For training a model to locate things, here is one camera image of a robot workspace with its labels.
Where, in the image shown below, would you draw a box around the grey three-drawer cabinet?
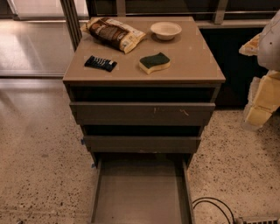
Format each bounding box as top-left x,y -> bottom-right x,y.
63,17 -> 225,163

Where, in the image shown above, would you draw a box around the open bottom grey drawer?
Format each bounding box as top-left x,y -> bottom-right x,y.
88,159 -> 195,224

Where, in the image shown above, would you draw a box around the black cable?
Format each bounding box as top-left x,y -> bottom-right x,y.
192,197 -> 236,224

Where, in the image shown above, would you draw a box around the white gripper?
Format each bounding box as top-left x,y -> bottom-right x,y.
239,10 -> 280,131

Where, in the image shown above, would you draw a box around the top grey drawer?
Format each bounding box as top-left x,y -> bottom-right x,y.
70,101 -> 215,126

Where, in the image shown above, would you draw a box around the green and yellow sponge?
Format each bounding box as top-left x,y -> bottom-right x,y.
139,52 -> 171,74

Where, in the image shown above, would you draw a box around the dark blue snack bar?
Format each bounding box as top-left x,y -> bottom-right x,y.
84,56 -> 117,72

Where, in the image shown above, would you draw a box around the middle grey drawer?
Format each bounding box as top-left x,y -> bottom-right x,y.
84,136 -> 201,153

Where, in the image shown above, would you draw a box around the blue tape pieces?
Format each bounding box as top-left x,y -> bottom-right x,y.
80,138 -> 96,168

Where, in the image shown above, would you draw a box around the metal window frame post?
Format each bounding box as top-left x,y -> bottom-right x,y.
60,0 -> 82,51

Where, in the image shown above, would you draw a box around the floor vent grille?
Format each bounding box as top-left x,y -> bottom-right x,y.
234,216 -> 280,224

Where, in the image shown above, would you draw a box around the white bowl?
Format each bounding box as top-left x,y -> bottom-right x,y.
150,22 -> 182,41

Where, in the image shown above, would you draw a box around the brown and white snack bag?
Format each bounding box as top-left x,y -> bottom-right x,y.
80,17 -> 146,53

